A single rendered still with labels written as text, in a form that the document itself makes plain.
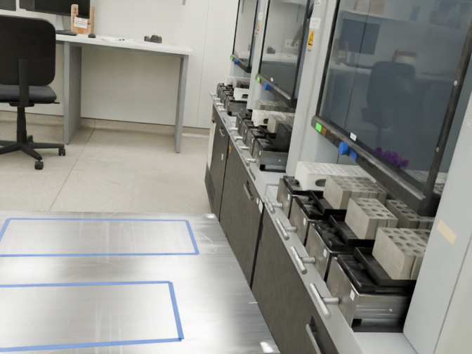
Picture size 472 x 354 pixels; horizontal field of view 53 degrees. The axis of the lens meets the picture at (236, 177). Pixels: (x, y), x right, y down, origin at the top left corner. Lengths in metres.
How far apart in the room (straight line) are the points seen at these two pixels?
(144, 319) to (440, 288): 0.46
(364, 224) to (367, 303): 0.20
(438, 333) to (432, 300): 0.05
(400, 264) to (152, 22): 4.05
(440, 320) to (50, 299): 0.59
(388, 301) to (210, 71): 4.03
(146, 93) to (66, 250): 3.96
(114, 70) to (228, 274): 4.04
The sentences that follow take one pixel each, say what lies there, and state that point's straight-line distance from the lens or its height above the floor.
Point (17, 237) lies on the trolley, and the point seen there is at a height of 0.82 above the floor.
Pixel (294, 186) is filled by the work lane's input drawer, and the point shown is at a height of 0.82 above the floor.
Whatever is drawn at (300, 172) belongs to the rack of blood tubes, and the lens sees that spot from 1.31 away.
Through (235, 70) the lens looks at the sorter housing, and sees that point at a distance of 3.03.
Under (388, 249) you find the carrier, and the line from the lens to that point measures 0.93.
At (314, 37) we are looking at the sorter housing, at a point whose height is 1.20.
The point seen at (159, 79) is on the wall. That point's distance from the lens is 4.73.
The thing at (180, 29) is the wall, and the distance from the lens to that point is 4.69.
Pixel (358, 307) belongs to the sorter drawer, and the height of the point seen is 0.78.
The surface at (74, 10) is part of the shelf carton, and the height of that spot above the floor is 1.09.
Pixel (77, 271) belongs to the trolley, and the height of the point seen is 0.82.
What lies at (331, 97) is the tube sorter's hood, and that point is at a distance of 1.26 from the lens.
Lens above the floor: 1.24
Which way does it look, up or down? 19 degrees down
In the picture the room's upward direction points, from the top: 8 degrees clockwise
